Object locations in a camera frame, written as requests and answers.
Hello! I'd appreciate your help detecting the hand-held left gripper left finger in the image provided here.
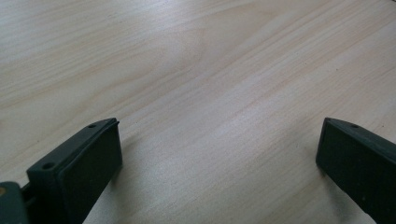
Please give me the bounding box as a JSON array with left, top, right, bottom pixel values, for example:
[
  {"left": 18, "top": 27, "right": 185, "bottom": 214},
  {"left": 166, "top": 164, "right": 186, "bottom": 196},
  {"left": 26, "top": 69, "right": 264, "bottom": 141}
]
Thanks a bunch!
[{"left": 25, "top": 117, "right": 123, "bottom": 224}]

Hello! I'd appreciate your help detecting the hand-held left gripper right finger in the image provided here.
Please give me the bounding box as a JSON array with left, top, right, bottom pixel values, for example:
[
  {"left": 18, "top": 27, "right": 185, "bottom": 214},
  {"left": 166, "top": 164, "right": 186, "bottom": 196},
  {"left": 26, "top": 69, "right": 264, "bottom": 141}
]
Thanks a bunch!
[{"left": 315, "top": 117, "right": 396, "bottom": 224}]

